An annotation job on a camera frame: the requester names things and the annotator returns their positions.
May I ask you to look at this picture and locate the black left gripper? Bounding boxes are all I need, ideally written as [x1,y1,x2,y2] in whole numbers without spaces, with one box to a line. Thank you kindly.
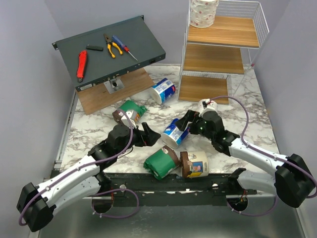
[116,122,161,156]

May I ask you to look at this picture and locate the green wrapped roll near left arm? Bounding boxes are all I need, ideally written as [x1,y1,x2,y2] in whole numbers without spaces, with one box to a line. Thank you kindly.
[112,100,147,123]

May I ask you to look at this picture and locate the floral paper roll upper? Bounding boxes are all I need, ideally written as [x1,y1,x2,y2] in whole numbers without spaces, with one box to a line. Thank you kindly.
[197,98,219,115]

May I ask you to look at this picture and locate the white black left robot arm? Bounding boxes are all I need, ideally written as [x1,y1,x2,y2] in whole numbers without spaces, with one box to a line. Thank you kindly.
[17,122,160,232]

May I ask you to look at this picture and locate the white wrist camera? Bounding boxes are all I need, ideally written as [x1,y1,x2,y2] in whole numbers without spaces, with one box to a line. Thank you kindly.
[121,110,137,128]
[199,98,218,117]

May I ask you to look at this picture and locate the white wire wooden shelf rack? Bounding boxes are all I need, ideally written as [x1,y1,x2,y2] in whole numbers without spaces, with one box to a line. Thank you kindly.
[178,0,269,102]

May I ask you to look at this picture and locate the yellow handled pliers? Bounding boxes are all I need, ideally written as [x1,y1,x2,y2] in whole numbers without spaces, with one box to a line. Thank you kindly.
[104,34,123,59]

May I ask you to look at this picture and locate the blue red screwdriver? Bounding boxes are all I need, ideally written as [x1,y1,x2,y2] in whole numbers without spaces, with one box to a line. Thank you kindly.
[112,35,137,61]

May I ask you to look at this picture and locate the cream cartoon wrapped roll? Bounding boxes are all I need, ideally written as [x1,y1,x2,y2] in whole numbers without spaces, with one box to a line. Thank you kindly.
[180,151,209,179]

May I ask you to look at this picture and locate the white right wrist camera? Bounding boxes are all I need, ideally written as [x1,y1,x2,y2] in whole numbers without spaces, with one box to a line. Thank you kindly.
[199,98,218,117]

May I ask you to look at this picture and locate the dark grey rack server chassis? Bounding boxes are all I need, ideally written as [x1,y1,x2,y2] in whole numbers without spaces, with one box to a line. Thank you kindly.
[52,16,166,92]

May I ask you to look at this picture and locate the wooden board under chassis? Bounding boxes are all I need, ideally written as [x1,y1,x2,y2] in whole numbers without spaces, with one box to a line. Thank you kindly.
[77,68,154,115]

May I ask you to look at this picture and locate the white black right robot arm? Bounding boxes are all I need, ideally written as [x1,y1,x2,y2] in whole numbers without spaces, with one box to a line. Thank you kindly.
[175,110,317,208]

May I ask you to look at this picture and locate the aluminium extrusion rail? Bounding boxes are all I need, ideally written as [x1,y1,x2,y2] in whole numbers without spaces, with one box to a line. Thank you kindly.
[53,91,78,171]

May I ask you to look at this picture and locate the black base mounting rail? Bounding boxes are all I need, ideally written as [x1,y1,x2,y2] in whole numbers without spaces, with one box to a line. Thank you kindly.
[51,170,258,207]

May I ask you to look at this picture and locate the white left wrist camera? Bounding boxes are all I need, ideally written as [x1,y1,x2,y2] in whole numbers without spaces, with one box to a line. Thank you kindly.
[121,110,137,128]

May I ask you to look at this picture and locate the black bit holder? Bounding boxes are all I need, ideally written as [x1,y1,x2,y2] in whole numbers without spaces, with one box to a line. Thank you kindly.
[86,45,104,52]

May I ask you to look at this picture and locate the floral paper roll on shelf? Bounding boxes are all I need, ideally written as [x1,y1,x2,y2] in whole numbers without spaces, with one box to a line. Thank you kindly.
[189,0,219,28]

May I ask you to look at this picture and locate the red utility knife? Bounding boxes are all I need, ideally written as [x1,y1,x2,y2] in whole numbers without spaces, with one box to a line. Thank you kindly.
[77,50,88,82]

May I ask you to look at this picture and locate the blue white paper towel roll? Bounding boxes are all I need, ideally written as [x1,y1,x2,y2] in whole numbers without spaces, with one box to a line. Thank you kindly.
[150,78,176,104]

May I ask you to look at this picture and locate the green brown wrapped roll front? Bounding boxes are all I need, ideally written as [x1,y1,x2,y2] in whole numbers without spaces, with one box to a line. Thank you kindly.
[143,145,180,180]

